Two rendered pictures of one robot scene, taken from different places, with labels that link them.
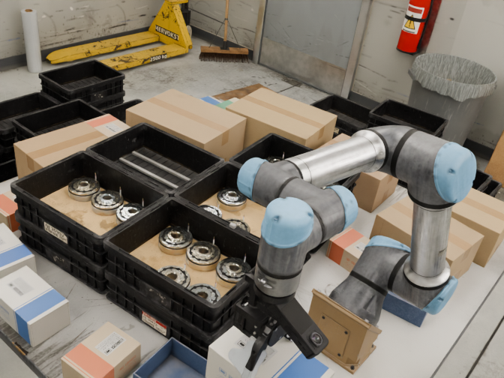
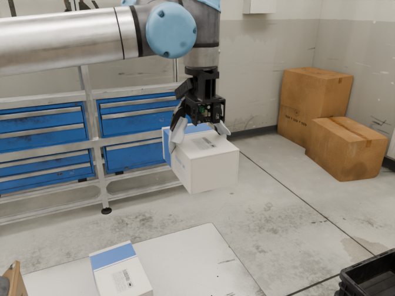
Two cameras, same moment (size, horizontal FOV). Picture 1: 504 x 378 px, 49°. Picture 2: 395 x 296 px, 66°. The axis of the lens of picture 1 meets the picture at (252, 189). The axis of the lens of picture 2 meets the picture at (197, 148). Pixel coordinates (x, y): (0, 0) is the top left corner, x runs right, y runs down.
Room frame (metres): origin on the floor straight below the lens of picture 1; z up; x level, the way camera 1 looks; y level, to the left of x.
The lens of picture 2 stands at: (1.24, 0.28, 1.43)
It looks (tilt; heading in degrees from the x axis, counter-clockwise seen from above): 25 degrees down; 212
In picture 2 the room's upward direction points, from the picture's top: straight up
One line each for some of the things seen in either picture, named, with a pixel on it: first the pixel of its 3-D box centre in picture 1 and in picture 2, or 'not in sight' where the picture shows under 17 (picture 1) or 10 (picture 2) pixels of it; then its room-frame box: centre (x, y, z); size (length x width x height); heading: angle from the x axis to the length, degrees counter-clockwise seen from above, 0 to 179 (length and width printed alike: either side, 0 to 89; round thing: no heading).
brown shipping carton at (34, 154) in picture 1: (67, 161); not in sight; (1.74, 0.71, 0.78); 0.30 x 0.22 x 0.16; 142
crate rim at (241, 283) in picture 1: (190, 249); not in sight; (1.18, 0.15, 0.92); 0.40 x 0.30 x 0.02; 61
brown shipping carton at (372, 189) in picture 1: (355, 171); not in sight; (1.98, -0.42, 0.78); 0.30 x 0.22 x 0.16; 57
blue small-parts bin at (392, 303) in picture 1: (400, 292); not in sight; (1.34, -0.53, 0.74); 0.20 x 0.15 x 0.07; 62
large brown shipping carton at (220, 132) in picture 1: (185, 134); not in sight; (2.04, 0.31, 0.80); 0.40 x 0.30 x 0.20; 62
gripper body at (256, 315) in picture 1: (267, 306); (202, 95); (0.68, -0.06, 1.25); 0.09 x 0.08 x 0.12; 55
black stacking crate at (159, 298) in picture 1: (189, 262); not in sight; (1.18, 0.15, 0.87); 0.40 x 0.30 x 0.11; 61
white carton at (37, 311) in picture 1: (29, 304); not in sight; (1.05, 0.57, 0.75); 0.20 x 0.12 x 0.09; 56
